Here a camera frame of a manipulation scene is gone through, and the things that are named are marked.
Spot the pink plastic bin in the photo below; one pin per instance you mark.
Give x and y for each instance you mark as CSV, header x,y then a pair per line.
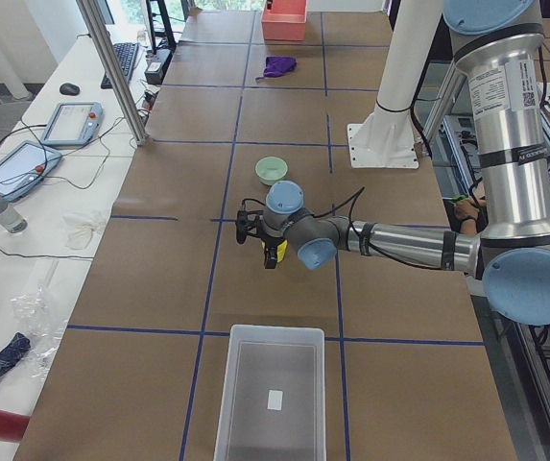
x,y
284,20

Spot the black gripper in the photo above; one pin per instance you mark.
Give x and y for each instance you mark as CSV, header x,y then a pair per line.
x,y
269,254

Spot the far blue teach pendant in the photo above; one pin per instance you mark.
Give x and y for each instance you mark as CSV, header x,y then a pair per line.
x,y
73,124

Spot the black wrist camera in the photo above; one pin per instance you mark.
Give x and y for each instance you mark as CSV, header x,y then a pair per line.
x,y
246,222

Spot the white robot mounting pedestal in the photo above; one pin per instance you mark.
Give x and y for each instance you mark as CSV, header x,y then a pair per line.
x,y
386,139

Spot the purple microfiber cloth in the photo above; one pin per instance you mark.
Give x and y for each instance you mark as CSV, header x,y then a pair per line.
x,y
277,66

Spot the blue teach pendant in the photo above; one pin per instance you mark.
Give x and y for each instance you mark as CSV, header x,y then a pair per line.
x,y
24,168
73,124

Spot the near blue teach pendant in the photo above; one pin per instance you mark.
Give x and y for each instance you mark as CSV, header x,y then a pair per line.
x,y
24,168

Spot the crumpled clear plastic wrap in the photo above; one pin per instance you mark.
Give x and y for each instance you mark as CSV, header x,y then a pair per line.
x,y
43,320

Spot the black computer keyboard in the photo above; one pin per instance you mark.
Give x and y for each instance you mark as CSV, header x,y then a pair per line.
x,y
126,54

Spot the aluminium frame post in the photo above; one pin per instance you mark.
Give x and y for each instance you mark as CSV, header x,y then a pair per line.
x,y
97,29

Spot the yellow plastic cup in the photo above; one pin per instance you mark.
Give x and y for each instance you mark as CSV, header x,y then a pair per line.
x,y
281,250

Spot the clear plastic bin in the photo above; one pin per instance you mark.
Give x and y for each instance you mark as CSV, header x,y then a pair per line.
x,y
273,402

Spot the black computer mouse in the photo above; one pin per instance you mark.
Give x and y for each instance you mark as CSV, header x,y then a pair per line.
x,y
69,89

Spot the mint green bowl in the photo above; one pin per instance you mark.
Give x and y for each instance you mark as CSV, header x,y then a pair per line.
x,y
270,170

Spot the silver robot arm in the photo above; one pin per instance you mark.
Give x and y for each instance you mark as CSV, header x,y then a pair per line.
x,y
493,43

